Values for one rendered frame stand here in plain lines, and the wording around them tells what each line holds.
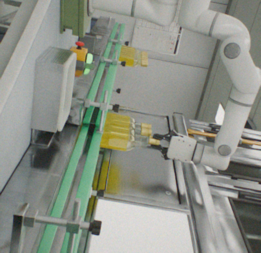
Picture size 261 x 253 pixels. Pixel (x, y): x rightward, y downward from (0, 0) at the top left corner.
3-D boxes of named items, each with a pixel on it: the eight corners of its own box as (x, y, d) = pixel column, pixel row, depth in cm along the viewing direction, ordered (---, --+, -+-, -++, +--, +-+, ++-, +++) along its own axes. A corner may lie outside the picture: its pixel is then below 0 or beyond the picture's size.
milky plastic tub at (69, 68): (31, 129, 116) (59, 134, 117) (36, 59, 107) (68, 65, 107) (45, 108, 132) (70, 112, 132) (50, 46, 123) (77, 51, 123)
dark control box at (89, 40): (77, 49, 194) (93, 52, 194) (78, 34, 191) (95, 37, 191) (79, 46, 201) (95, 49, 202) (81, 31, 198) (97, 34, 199)
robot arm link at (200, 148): (199, 161, 152) (192, 159, 153) (205, 142, 149) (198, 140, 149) (197, 170, 146) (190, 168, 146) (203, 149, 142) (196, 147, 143)
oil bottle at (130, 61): (105, 62, 249) (147, 70, 251) (106, 54, 247) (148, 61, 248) (106, 59, 254) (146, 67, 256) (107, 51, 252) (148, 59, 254)
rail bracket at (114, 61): (98, 62, 187) (125, 67, 188) (100, 48, 184) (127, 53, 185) (99, 60, 191) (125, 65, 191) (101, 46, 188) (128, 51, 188)
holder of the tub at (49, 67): (29, 144, 118) (54, 148, 119) (35, 59, 107) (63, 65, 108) (42, 121, 134) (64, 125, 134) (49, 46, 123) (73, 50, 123)
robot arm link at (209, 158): (238, 139, 138) (237, 130, 146) (208, 131, 140) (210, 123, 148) (226, 175, 143) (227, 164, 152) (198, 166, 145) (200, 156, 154)
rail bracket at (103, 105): (80, 130, 137) (113, 136, 137) (86, 88, 130) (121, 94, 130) (81, 127, 139) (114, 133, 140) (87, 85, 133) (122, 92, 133)
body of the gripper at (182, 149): (194, 159, 153) (167, 152, 155) (201, 137, 149) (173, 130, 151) (192, 168, 146) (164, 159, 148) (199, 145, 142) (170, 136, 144)
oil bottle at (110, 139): (77, 143, 142) (133, 153, 143) (79, 130, 140) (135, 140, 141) (80, 137, 147) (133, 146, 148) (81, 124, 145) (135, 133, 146)
